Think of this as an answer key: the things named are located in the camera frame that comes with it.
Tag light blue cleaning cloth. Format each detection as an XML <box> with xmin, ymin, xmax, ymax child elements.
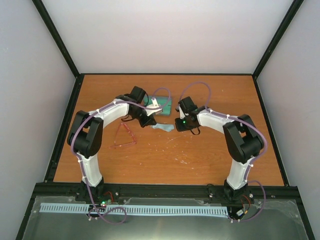
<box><xmin>150</xmin><ymin>123</ymin><xmax>175</xmax><ymax>132</ymax></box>

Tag grey-green glasses case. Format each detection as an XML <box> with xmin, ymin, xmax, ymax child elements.
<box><xmin>143</xmin><ymin>95</ymin><xmax>172</xmax><ymax>117</ymax></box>

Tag red transparent sunglasses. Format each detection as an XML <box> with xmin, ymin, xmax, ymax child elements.
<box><xmin>109</xmin><ymin>122</ymin><xmax>137</xmax><ymax>149</ymax></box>

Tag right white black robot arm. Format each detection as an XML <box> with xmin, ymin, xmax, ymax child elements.
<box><xmin>175</xmin><ymin>96</ymin><xmax>267</xmax><ymax>202</ymax></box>

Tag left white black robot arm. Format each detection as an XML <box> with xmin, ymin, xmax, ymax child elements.
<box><xmin>67</xmin><ymin>86</ymin><xmax>162</xmax><ymax>202</ymax></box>

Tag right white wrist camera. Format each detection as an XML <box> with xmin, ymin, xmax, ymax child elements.
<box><xmin>175</xmin><ymin>105</ymin><xmax>186</xmax><ymax>119</ymax></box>

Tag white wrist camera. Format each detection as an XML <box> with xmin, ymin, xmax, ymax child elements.
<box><xmin>175</xmin><ymin>105</ymin><xmax>186</xmax><ymax>119</ymax></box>
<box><xmin>145</xmin><ymin>97</ymin><xmax>163</xmax><ymax>117</ymax></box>

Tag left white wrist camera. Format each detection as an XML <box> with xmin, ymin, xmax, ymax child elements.
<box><xmin>145</xmin><ymin>97</ymin><xmax>163</xmax><ymax>117</ymax></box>

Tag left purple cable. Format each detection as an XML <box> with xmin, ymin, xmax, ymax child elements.
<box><xmin>70</xmin><ymin>87</ymin><xmax>172</xmax><ymax>224</ymax></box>

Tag purple cable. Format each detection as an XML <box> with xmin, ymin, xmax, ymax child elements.
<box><xmin>70</xmin><ymin>87</ymin><xmax>172</xmax><ymax>224</ymax></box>
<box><xmin>178</xmin><ymin>81</ymin><xmax>268</xmax><ymax>224</ymax></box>

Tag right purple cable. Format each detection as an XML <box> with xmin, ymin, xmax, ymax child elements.
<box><xmin>178</xmin><ymin>81</ymin><xmax>268</xmax><ymax>224</ymax></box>

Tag left controller board with wires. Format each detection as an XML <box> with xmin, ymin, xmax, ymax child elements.
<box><xmin>96</xmin><ymin>191</ymin><xmax>115</xmax><ymax>208</ymax></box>

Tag right connector with wires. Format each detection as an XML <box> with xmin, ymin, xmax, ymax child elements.
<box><xmin>235</xmin><ymin>195</ymin><xmax>251</xmax><ymax>219</ymax></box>

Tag black aluminium front rail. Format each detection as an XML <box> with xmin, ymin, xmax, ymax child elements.
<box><xmin>33</xmin><ymin>182</ymin><xmax>300</xmax><ymax>205</ymax></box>

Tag light blue slotted cable duct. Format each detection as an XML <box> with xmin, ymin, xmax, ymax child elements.
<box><xmin>39</xmin><ymin>203</ymin><xmax>228</xmax><ymax>218</ymax></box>

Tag left black frame post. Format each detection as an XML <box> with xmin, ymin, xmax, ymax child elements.
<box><xmin>32</xmin><ymin>0</ymin><xmax>80</xmax><ymax>78</ymax></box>

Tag black frame post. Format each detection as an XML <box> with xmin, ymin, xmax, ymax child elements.
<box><xmin>32</xmin><ymin>0</ymin><xmax>80</xmax><ymax>78</ymax></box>
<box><xmin>252</xmin><ymin>0</ymin><xmax>304</xmax><ymax>80</ymax></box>

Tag right black frame post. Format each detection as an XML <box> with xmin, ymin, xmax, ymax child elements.
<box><xmin>252</xmin><ymin>0</ymin><xmax>304</xmax><ymax>80</ymax></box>

